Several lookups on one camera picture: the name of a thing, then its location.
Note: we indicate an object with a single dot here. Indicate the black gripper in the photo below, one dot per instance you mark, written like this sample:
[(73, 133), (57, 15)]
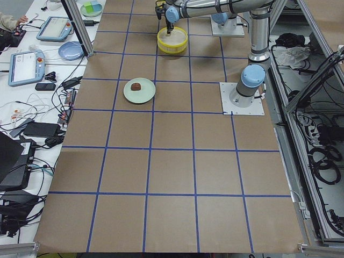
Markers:
[(169, 27)]

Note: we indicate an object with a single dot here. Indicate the yellow bamboo steamer basket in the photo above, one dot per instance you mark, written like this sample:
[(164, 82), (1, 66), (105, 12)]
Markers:
[(174, 42)]

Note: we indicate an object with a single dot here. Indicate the brown steamed bun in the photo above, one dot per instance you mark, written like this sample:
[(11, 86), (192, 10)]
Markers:
[(135, 86)]

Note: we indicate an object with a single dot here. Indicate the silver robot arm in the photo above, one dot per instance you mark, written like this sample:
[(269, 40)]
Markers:
[(221, 18), (254, 73)]

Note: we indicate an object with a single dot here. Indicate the mint green plate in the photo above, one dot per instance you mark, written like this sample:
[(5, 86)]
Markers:
[(145, 94)]

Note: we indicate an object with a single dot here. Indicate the green plate with blocks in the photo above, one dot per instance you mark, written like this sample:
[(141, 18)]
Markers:
[(91, 8)]

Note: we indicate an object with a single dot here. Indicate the blue plate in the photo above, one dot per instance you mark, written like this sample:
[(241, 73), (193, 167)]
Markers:
[(71, 51)]

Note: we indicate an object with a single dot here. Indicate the far teach pendant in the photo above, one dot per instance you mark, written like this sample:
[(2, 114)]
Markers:
[(55, 29)]

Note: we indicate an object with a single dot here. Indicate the teach pendant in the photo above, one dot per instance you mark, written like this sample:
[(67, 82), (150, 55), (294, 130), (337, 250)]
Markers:
[(26, 68), (55, 29)]

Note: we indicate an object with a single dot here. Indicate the white crumpled cloth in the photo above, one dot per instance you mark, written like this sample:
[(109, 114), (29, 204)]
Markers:
[(293, 57)]

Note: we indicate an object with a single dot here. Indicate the black phone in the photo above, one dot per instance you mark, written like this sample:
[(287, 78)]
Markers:
[(45, 86)]

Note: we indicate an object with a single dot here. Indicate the near teach pendant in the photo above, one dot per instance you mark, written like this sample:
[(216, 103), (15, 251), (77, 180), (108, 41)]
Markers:
[(26, 68)]

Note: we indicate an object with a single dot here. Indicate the black power adapter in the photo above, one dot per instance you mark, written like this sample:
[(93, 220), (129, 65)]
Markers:
[(41, 130)]

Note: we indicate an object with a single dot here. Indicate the black laptop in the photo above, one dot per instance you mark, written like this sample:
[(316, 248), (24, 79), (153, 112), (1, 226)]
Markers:
[(16, 158)]

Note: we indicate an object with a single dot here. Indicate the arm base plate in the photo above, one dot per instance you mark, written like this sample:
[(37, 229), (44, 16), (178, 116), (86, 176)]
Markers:
[(235, 104), (231, 28)]

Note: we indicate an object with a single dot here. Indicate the aluminium frame post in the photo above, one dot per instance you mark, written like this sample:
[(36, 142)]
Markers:
[(74, 16)]

